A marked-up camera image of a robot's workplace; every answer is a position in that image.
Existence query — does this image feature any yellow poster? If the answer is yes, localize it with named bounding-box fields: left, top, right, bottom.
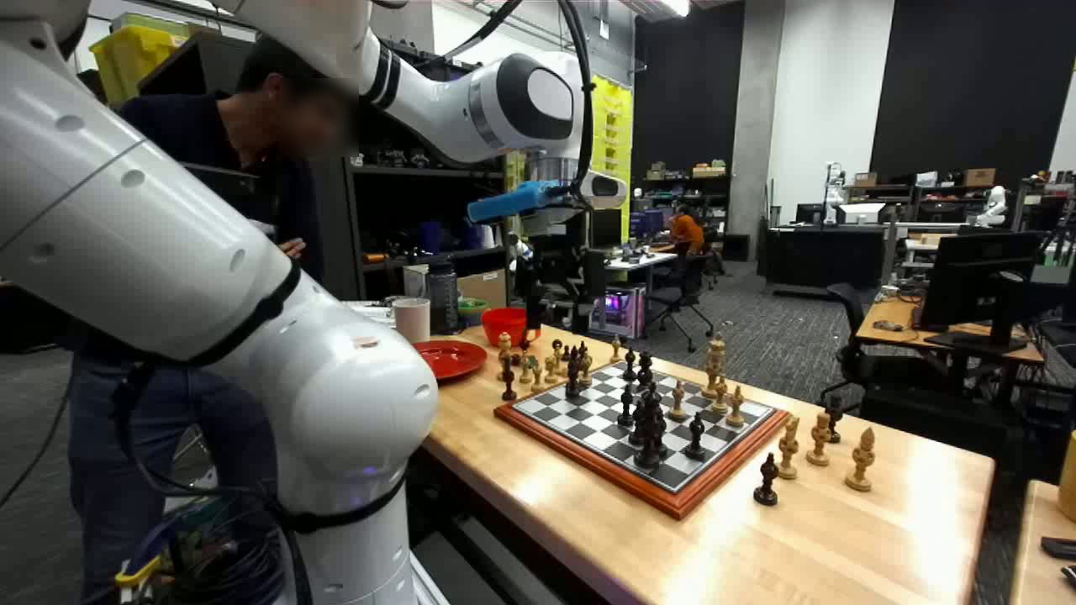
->
left=590, top=75, right=636, bottom=216

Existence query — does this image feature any cardboard box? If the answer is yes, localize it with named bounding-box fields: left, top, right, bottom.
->
left=453, top=270, right=510, bottom=314

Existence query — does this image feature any person in dark shirt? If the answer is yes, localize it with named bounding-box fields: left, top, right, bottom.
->
left=63, top=38, right=363, bottom=605

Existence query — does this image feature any wooden desk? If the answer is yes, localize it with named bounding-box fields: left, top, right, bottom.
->
left=854, top=293, right=1048, bottom=367

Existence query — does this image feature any yellow plastic bag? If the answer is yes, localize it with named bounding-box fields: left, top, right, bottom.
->
left=90, top=21, right=190, bottom=111

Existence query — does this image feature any black computer monitor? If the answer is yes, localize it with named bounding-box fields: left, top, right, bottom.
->
left=918, top=229, right=1042, bottom=337

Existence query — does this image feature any red cup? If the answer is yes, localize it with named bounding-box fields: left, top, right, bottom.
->
left=482, top=307, right=532, bottom=350

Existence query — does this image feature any black office chair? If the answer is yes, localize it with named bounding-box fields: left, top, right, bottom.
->
left=825, top=279, right=1014, bottom=451

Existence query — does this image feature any checkered chessboard with red frame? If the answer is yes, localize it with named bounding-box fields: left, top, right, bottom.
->
left=493, top=351, right=793, bottom=521

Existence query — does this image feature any red plate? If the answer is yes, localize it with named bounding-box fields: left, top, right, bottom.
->
left=415, top=337, right=490, bottom=386

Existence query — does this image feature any tall beige chess piece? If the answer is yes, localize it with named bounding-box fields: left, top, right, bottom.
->
left=703, top=328, right=731, bottom=388

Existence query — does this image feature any beige chess knight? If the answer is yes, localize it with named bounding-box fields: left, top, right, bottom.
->
left=774, top=412, right=803, bottom=484

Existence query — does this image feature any dark water bottle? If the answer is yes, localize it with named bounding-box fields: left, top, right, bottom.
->
left=428, top=258, right=462, bottom=337

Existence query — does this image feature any black cabinet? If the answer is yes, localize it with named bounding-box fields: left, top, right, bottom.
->
left=760, top=218, right=887, bottom=288

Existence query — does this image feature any person in orange shirt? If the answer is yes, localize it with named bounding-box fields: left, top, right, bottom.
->
left=667, top=202, right=711, bottom=258

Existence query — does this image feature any purple lit machine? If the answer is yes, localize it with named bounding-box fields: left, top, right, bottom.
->
left=590, top=282, right=654, bottom=341

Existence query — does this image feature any colored cable bundle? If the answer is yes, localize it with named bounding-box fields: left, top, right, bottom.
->
left=112, top=491, right=289, bottom=605

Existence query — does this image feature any black storage shelf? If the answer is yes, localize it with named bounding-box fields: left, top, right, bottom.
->
left=348, top=111, right=522, bottom=307

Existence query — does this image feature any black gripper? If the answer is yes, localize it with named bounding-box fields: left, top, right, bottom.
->
left=516, top=218, right=595, bottom=303

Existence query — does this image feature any white cup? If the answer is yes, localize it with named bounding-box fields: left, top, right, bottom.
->
left=390, top=297, right=435, bottom=346

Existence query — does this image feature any beige chess bishop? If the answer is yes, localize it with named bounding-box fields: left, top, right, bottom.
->
left=803, top=407, right=834, bottom=471

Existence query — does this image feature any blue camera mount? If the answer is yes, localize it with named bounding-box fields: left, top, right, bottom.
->
left=464, top=182, right=580, bottom=229

